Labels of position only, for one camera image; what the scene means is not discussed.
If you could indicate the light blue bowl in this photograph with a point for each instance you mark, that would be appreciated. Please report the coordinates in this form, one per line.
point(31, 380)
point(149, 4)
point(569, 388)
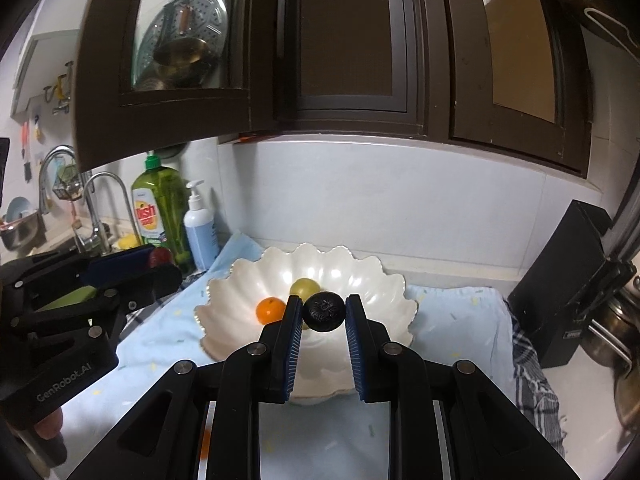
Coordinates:
point(17, 207)

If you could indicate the yellow sponge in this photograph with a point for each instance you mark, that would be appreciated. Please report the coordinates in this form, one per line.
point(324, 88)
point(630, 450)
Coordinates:
point(129, 241)

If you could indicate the grey checked cloth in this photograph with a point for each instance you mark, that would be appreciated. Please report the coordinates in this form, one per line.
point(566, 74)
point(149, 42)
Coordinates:
point(535, 385)

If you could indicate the person's left hand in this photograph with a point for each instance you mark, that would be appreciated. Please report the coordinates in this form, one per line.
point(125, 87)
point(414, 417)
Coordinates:
point(49, 422)

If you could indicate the green mandarin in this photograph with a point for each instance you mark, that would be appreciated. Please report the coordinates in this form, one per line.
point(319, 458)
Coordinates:
point(305, 287)

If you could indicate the black knife block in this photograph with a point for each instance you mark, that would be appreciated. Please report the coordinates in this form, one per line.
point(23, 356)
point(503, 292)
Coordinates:
point(555, 285)

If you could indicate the steel steamer plate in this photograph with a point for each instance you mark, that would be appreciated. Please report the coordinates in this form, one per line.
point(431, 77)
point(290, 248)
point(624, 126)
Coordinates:
point(205, 15)

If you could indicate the white scalloped bowl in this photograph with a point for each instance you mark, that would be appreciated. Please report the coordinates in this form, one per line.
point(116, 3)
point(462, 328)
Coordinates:
point(240, 300)

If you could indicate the brown open window sash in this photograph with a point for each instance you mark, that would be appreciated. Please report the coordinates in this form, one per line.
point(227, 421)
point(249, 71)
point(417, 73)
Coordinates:
point(100, 110)

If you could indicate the small gooseneck faucet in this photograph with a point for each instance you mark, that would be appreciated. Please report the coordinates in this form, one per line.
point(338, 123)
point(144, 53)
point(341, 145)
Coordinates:
point(107, 175)

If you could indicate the white blue pump bottle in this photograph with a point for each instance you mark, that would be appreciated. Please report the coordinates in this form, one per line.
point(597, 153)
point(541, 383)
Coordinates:
point(200, 230)

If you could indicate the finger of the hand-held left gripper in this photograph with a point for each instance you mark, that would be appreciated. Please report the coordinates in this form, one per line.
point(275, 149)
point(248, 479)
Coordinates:
point(155, 282)
point(120, 260)

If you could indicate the brown window frame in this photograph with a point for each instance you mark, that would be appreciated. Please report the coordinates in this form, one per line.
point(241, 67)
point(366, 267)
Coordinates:
point(430, 60)

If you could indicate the green dish soap bottle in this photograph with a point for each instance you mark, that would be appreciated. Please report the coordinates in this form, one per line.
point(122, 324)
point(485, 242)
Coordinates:
point(160, 210)

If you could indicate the white vented wall cabinet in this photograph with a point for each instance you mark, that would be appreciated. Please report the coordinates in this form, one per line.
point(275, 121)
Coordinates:
point(30, 65)

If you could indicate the wall hooks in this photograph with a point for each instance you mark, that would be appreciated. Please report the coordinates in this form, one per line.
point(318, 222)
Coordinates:
point(60, 92)

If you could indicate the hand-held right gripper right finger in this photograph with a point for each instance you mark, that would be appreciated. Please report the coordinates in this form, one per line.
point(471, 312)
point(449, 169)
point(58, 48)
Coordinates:
point(356, 350)

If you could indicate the large steel faucet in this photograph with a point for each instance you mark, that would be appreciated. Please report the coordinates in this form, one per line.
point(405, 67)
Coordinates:
point(45, 170)

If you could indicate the steel pot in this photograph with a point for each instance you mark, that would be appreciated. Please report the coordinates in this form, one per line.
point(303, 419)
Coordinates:
point(629, 400)
point(610, 330)

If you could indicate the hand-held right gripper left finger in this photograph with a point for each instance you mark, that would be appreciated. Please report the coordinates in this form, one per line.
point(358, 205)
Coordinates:
point(292, 350)

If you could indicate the sink side dish rack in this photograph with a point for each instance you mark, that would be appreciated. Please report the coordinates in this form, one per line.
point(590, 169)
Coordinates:
point(20, 232)

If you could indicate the green plastic basin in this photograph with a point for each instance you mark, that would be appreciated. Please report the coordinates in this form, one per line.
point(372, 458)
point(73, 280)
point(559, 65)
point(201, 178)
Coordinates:
point(70, 299)

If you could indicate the light blue cloth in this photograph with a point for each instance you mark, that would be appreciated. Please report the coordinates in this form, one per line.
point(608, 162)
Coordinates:
point(150, 340)

